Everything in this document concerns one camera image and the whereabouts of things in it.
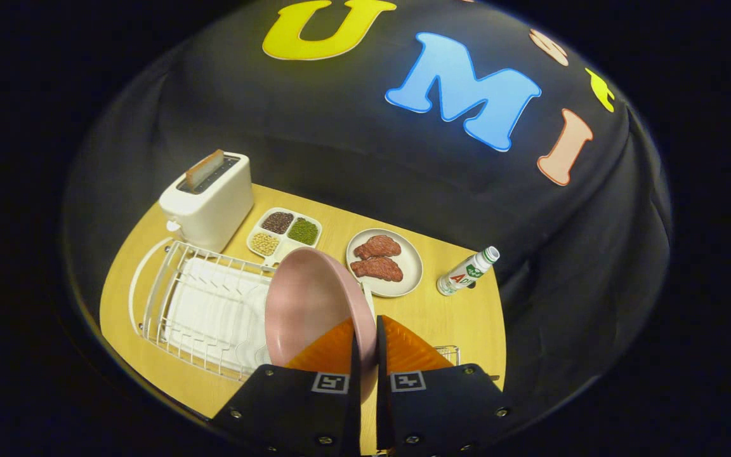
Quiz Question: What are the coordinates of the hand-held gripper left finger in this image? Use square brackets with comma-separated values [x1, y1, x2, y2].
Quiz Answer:
[210, 317, 363, 457]

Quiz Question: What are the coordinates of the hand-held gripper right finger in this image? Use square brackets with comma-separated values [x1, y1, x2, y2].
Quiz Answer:
[375, 315, 512, 457]

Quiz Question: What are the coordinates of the pink plate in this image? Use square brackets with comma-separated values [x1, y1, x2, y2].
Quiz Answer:
[265, 247, 379, 402]

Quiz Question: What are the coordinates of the white wire dish rack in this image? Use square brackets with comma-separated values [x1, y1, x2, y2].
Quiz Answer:
[128, 238, 377, 383]

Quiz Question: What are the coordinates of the beige plate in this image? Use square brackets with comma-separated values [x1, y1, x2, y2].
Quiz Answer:
[345, 228, 424, 298]

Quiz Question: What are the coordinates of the white green drink bottle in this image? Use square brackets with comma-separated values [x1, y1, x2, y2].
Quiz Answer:
[436, 246, 501, 296]

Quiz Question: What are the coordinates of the white drip tray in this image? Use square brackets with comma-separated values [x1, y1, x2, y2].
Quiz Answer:
[166, 257, 274, 372]

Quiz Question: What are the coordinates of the divided tray of beans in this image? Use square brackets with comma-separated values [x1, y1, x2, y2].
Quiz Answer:
[246, 208, 323, 267]

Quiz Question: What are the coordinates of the white toaster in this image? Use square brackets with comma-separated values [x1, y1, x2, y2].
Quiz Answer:
[159, 151, 254, 253]

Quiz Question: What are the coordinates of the toast slice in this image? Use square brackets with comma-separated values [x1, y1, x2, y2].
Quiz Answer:
[185, 149, 225, 190]

